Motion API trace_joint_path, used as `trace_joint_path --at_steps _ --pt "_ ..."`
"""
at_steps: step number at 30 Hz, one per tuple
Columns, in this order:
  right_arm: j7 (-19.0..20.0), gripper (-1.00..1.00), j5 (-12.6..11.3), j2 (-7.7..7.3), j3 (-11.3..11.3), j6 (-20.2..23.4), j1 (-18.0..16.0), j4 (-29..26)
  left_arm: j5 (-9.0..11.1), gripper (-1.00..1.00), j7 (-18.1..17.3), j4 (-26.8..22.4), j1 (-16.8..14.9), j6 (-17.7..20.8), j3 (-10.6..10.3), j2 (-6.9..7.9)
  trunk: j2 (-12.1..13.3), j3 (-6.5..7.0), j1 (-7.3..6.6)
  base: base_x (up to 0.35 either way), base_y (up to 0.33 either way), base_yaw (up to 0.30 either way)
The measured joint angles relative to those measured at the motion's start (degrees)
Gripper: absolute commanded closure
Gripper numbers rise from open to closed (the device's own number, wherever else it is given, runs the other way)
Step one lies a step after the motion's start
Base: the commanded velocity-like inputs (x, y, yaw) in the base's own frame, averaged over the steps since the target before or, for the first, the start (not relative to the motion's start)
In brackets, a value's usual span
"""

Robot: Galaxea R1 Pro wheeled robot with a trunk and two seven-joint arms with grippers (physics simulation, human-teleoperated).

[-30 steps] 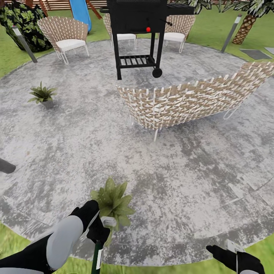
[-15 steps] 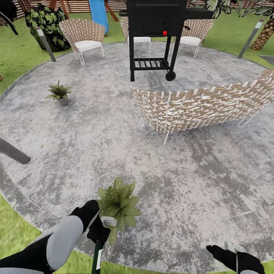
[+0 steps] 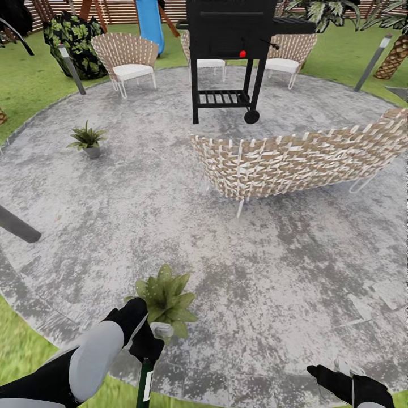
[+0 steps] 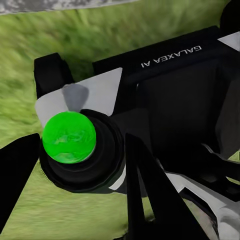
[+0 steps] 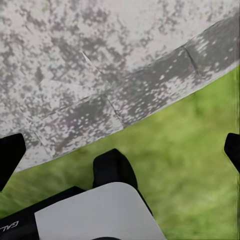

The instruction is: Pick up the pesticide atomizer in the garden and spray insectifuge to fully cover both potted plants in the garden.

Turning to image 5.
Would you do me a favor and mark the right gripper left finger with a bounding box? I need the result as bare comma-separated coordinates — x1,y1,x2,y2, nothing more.
0,133,26,193

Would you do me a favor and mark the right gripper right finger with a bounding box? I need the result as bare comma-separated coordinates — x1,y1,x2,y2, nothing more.
224,133,240,173

